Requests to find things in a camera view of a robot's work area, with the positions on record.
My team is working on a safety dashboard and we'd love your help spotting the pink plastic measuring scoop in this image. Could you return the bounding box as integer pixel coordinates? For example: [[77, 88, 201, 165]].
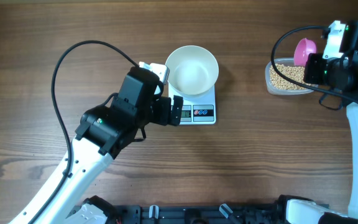
[[293, 38, 317, 67]]

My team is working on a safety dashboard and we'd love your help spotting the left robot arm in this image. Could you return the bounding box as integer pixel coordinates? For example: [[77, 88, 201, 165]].
[[12, 63, 183, 223]]

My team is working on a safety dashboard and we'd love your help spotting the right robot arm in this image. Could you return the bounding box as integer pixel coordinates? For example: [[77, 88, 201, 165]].
[[283, 21, 358, 223]]

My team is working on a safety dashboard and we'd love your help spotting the white bowl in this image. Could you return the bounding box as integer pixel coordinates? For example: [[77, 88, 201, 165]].
[[165, 45, 219, 96]]

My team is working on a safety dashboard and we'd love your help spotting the white digital kitchen scale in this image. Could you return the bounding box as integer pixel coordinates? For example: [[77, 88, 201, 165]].
[[168, 84, 217, 125]]

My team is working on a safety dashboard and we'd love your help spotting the soybeans pile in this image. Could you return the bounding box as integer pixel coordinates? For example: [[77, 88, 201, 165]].
[[268, 63, 310, 91]]

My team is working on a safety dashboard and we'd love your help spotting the clear plastic container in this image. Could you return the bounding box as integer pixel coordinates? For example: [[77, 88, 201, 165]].
[[264, 57, 318, 96]]

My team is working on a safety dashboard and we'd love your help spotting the left black cable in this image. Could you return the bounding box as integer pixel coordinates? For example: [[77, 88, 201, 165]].
[[26, 40, 140, 224]]

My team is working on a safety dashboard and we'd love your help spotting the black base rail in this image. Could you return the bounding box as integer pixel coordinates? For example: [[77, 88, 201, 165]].
[[114, 204, 281, 224]]

